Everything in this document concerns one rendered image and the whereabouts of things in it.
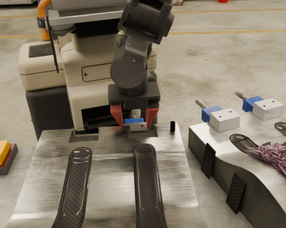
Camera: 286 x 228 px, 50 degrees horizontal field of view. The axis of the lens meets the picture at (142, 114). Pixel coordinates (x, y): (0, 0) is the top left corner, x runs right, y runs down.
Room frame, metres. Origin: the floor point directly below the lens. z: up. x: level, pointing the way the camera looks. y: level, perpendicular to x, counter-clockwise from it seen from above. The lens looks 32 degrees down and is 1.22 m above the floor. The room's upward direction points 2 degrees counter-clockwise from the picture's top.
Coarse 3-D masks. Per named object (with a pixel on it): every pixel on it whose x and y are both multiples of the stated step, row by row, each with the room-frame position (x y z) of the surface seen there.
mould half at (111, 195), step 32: (160, 128) 0.48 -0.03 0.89; (32, 160) 0.40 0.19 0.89; (64, 160) 0.40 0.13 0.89; (96, 160) 0.40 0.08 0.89; (128, 160) 0.40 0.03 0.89; (160, 160) 0.39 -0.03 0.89; (32, 192) 0.33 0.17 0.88; (96, 192) 0.33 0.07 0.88; (128, 192) 0.33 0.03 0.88; (192, 192) 0.32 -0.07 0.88; (32, 224) 0.27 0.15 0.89; (96, 224) 0.26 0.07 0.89; (128, 224) 0.26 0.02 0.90; (192, 224) 0.25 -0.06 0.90
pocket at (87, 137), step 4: (72, 132) 0.49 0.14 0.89; (72, 136) 0.48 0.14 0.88; (76, 136) 0.49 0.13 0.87; (80, 136) 0.49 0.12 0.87; (84, 136) 0.49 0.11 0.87; (88, 136) 0.49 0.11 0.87; (92, 136) 0.49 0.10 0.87; (96, 136) 0.49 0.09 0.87; (72, 140) 0.48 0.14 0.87; (76, 140) 0.49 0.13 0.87; (80, 140) 0.49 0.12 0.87; (84, 140) 0.49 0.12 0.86; (88, 140) 0.49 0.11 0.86; (92, 140) 0.49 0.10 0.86; (96, 140) 0.49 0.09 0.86
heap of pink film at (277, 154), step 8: (264, 144) 0.42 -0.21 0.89; (280, 144) 0.40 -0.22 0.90; (248, 152) 0.43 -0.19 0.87; (256, 152) 0.41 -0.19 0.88; (264, 152) 0.39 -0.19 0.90; (272, 152) 0.38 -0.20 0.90; (280, 152) 0.38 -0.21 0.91; (264, 160) 0.38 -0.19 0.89; (272, 160) 0.36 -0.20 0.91; (280, 160) 0.35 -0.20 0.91; (280, 168) 0.35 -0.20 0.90
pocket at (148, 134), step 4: (128, 128) 0.49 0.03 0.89; (128, 132) 0.48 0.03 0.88; (132, 132) 0.49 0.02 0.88; (136, 132) 0.49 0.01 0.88; (140, 132) 0.49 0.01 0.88; (144, 132) 0.49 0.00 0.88; (148, 132) 0.49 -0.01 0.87; (152, 132) 0.49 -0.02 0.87; (156, 132) 0.48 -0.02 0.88; (128, 136) 0.46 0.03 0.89; (132, 136) 0.49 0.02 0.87; (136, 136) 0.49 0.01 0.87; (140, 136) 0.49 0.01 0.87; (144, 136) 0.49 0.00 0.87; (148, 136) 0.49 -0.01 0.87; (152, 136) 0.49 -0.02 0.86; (156, 136) 0.48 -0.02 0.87
